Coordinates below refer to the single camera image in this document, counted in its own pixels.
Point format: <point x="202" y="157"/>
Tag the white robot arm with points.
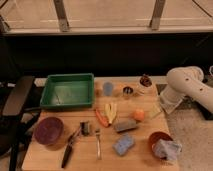
<point x="185" y="81"/>

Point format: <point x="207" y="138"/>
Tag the blue cup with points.
<point x="107" y="88"/>

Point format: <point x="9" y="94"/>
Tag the small metal cup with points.
<point x="127" y="92"/>

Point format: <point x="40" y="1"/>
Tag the yellow banana toy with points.
<point x="111" y="111"/>

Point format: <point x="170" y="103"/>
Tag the green plastic tray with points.
<point x="67" y="91"/>

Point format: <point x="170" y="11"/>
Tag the orange carrot toy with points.
<point x="102" y="120"/>

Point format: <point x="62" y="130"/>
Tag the dark red patterned cup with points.
<point x="145" y="81"/>

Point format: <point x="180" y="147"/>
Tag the gray rectangular block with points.
<point x="125" y="126"/>

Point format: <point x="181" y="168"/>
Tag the orange ball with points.
<point x="138" y="115"/>

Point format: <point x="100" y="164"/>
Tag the small dark metal clip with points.
<point x="85" y="128"/>

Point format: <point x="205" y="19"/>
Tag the wooden cutting board table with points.
<point x="84" y="156"/>

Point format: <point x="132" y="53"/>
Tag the yellow sticky note pad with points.
<point x="154" y="111"/>

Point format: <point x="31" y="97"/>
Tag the blue sponge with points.
<point x="123" y="144"/>

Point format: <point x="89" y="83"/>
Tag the silver fork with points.
<point x="97" y="133"/>

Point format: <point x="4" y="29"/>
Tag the red bowl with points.
<point x="155" y="136"/>

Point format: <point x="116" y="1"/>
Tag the purple bowl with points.
<point x="48" y="130"/>

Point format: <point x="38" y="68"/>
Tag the gray blue cloth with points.
<point x="167" y="149"/>

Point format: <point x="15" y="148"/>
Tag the black chair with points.
<point x="12" y="129"/>

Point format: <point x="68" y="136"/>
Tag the left metal frame post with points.
<point x="61" y="15"/>

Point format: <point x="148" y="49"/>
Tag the metal frame post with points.
<point x="157" y="13"/>
<point x="61" y="15"/>

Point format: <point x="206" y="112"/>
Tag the right metal frame post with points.
<point x="157" y="13"/>

